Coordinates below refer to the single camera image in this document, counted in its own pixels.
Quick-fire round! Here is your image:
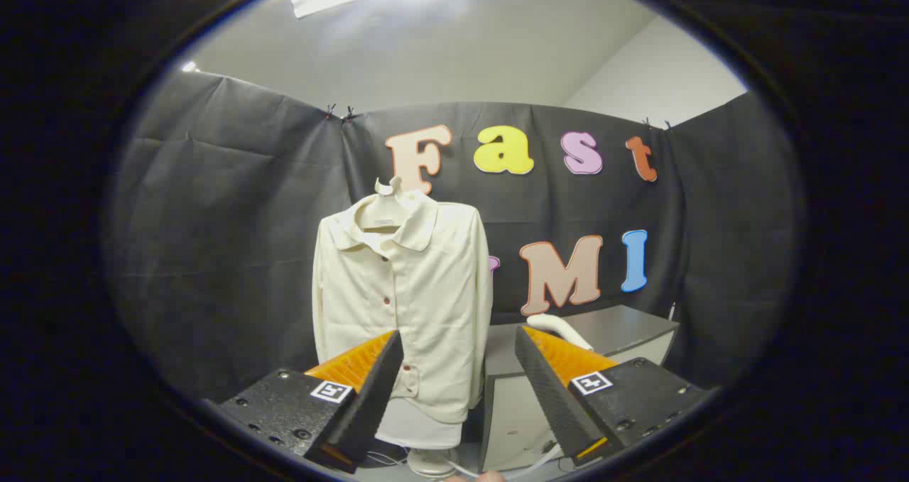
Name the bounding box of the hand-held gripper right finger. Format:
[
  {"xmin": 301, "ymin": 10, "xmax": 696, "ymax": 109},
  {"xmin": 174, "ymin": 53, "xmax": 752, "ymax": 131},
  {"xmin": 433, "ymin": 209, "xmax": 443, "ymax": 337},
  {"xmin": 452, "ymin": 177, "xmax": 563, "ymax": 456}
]
[{"xmin": 514, "ymin": 324, "xmax": 714, "ymax": 467}]

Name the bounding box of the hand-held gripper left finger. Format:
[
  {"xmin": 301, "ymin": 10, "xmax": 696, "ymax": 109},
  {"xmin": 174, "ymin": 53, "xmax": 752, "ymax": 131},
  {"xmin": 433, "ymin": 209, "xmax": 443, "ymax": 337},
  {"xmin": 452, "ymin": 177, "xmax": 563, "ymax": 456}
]
[{"xmin": 217, "ymin": 329, "xmax": 405, "ymax": 474}]

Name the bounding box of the white garment steamer head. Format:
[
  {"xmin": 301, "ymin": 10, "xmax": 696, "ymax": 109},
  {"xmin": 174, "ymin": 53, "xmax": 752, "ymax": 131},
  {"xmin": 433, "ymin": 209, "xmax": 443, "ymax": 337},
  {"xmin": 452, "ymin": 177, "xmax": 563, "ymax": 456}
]
[{"xmin": 527, "ymin": 314, "xmax": 594, "ymax": 351}]

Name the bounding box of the cream button shirt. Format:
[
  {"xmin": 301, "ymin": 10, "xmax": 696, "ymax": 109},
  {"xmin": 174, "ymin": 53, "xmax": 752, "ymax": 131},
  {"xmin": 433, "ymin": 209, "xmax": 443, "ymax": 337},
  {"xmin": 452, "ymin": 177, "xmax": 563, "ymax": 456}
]
[{"xmin": 312, "ymin": 190, "xmax": 494, "ymax": 425}]

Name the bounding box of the white clothes hanger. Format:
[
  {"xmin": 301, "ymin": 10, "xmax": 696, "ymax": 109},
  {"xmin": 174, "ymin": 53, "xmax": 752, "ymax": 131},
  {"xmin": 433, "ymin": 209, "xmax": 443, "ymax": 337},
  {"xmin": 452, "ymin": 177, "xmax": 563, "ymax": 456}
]
[{"xmin": 357, "ymin": 176, "xmax": 416, "ymax": 231}]

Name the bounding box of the white cabinet with grey top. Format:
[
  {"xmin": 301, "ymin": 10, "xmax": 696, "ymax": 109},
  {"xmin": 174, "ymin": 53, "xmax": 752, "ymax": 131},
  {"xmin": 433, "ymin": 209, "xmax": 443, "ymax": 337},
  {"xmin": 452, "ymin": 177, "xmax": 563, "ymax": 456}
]
[{"xmin": 479, "ymin": 305, "xmax": 680, "ymax": 472}]

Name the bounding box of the white steamer hose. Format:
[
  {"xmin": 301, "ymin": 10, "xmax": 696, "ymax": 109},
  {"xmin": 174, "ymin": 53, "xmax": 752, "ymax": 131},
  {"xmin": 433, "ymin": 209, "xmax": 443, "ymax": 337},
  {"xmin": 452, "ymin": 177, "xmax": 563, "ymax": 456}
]
[{"xmin": 447, "ymin": 443, "xmax": 563, "ymax": 479}]

